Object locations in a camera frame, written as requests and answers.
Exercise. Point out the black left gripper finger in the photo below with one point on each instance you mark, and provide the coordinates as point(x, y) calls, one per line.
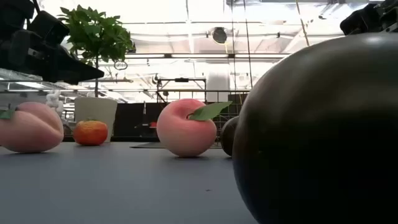
point(71, 73)

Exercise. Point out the round ceiling fixture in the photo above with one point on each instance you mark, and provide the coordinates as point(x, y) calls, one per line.
point(219, 35)

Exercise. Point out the black metal rack frame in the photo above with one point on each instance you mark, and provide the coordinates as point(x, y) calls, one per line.
point(182, 80)

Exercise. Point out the pink toy peach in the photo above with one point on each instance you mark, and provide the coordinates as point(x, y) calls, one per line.
point(31, 130)
point(180, 133)

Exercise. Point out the white plant pot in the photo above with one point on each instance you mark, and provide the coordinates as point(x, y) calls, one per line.
point(96, 109)

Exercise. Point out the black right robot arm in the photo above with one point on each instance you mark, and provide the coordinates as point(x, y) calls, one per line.
point(391, 14)

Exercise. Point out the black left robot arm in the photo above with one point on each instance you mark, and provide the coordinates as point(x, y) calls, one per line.
point(15, 9)

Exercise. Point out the black low wall panel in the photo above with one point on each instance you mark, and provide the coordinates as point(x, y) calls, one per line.
point(133, 121)

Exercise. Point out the white lumpy background object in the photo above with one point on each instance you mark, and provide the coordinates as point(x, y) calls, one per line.
point(54, 101)

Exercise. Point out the green leafy potted tree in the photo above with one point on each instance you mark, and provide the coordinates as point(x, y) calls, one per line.
point(96, 34)

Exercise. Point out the orange tangerine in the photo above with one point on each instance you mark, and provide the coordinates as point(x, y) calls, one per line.
point(90, 133)

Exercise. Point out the dark purple plum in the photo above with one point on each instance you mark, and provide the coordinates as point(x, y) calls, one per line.
point(228, 137)
point(326, 124)

